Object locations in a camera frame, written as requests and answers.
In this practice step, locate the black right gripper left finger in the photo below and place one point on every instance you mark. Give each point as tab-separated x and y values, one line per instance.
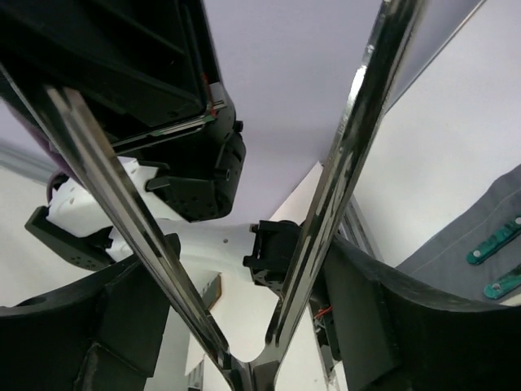
102	332

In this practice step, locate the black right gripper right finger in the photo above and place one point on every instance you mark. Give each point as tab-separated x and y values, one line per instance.
396	333

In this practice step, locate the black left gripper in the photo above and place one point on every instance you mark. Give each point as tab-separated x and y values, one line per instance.
148	69

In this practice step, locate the silver metal tongs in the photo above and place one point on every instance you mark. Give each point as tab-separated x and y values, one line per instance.
71	126

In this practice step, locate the striped cloth placemat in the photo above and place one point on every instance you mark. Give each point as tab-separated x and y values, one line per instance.
443	262

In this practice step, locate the fork with teal handle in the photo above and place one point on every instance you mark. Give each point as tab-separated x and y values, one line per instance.
495	242

